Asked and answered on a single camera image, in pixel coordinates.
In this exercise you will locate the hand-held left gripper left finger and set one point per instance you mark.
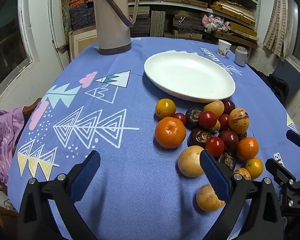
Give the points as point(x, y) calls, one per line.
point(86, 177)

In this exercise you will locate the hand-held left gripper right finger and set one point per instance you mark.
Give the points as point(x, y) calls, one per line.
point(215, 177)

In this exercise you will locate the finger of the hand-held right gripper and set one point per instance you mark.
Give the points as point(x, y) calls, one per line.
point(277, 171)
point(296, 138)

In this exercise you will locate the dark water chestnut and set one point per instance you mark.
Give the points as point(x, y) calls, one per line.
point(198, 137)
point(242, 135)
point(226, 161)
point(193, 116)

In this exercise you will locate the yellow tomato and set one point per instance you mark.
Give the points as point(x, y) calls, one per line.
point(254, 168)
point(165, 108)

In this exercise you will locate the red tomato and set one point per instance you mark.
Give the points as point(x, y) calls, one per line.
point(214, 146)
point(180, 118)
point(224, 121)
point(207, 119)

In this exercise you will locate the orange mandarin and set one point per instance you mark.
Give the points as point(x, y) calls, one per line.
point(170, 132)
point(247, 148)

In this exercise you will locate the dark red plum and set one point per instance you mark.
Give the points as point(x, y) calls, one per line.
point(228, 106)
point(229, 140)

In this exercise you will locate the striped tan pepino melon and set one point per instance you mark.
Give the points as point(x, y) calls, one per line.
point(238, 120)

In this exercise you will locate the white oval plate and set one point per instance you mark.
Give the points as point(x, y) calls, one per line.
point(187, 75)

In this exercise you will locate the blue patterned tablecloth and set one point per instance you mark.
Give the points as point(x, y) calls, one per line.
point(130, 155)

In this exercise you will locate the black cloth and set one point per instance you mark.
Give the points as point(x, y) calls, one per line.
point(280, 87)

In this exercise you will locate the dark blue chair seat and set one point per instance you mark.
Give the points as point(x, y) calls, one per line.
point(290, 77)

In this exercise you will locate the purple cloth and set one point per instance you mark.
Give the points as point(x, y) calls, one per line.
point(2, 135)

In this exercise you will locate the grey drink can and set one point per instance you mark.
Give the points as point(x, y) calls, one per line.
point(240, 57)

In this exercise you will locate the striped hanging cloth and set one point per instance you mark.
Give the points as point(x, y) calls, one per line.
point(276, 30)

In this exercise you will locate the white paper cup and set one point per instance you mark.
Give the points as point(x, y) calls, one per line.
point(223, 48)

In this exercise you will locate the leaning framed panel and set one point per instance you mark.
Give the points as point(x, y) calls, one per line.
point(83, 41)

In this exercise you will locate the pink crumpled rag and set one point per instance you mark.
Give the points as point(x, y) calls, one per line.
point(212, 21)

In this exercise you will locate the white leaning board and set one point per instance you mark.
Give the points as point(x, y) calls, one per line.
point(55, 30)

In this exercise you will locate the white framed window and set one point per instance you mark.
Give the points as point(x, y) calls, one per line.
point(5, 47)

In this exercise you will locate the beige thermos flask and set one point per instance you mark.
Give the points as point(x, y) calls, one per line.
point(110, 25)

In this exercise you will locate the stack of patterned boxes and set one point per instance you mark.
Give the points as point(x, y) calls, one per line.
point(81, 15)

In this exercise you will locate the perforated wooden board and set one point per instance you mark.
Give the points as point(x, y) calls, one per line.
point(157, 23)

